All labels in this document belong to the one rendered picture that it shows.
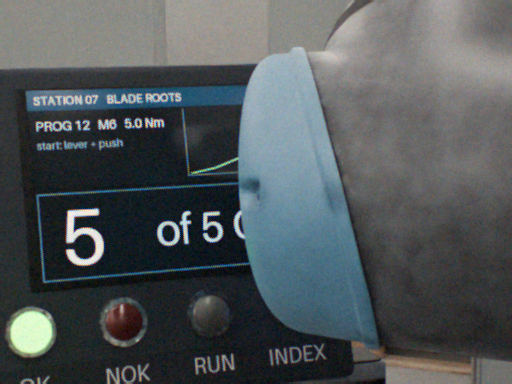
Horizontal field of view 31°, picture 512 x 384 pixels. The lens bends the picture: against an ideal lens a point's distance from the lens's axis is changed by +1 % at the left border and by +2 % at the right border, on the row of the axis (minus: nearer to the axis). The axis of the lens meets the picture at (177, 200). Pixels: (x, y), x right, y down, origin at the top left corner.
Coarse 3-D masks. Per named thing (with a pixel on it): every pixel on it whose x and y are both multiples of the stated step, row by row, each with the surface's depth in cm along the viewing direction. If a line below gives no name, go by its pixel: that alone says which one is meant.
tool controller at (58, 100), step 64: (192, 64) 53; (256, 64) 54; (0, 128) 49; (64, 128) 50; (128, 128) 51; (192, 128) 52; (0, 192) 49; (128, 192) 50; (192, 192) 51; (0, 256) 48; (192, 256) 51; (0, 320) 48; (64, 320) 49; (256, 320) 52
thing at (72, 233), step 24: (48, 192) 49; (72, 192) 49; (96, 192) 50; (120, 192) 50; (48, 216) 49; (72, 216) 49; (96, 216) 50; (120, 216) 50; (48, 240) 49; (72, 240) 49; (96, 240) 50; (120, 240) 50; (48, 264) 49; (72, 264) 49; (96, 264) 49; (120, 264) 50
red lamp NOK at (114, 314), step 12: (120, 300) 49; (132, 300) 49; (108, 312) 49; (120, 312) 49; (132, 312) 49; (144, 312) 50; (108, 324) 49; (120, 324) 49; (132, 324) 49; (144, 324) 50; (108, 336) 49; (120, 336) 49; (132, 336) 49
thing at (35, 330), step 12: (24, 312) 48; (36, 312) 48; (12, 324) 48; (24, 324) 47; (36, 324) 47; (48, 324) 48; (12, 336) 47; (24, 336) 47; (36, 336) 47; (48, 336) 48; (12, 348) 47; (24, 348) 47; (36, 348) 47; (48, 348) 48
